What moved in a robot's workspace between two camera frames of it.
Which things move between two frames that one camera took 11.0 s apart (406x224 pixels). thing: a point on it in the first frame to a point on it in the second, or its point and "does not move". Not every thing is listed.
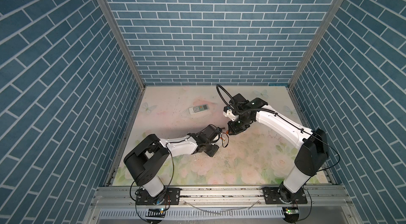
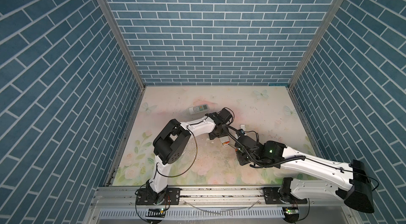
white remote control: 224,139 does not move
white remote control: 199,109 does not move
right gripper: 232,130 to 240,161
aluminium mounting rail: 122,196 does not move
